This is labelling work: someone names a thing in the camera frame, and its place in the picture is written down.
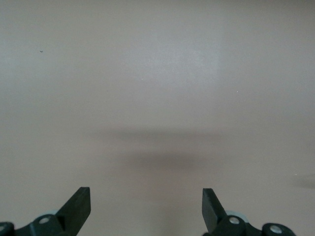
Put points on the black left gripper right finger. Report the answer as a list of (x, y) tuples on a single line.
[(212, 214)]

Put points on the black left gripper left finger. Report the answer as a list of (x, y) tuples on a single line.
[(73, 214)]

